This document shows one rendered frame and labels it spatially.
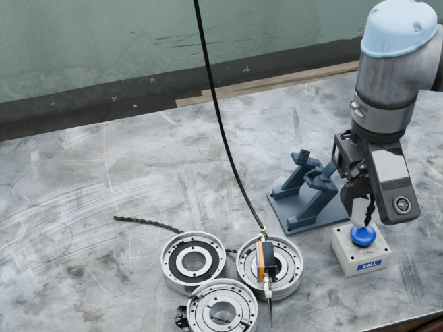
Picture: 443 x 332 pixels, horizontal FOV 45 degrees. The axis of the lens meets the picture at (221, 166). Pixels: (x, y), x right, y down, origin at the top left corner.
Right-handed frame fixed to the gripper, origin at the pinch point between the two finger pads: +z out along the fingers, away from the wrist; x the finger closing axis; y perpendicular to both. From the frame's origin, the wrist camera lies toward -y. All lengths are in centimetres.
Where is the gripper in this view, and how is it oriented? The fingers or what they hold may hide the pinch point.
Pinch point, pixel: (364, 225)
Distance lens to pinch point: 85.1
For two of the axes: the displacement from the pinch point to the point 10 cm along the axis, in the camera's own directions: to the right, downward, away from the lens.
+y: -2.4, -6.8, 6.9
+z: 0.5, 7.0, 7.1
